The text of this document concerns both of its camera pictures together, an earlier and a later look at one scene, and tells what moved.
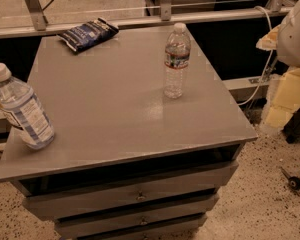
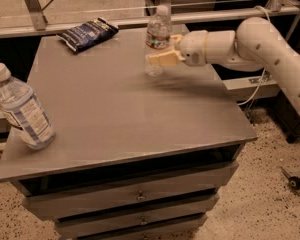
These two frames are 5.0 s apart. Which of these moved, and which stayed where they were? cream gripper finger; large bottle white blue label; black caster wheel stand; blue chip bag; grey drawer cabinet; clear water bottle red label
Moved: clear water bottle red label; cream gripper finger
Stayed: grey drawer cabinet; large bottle white blue label; black caster wheel stand; blue chip bag
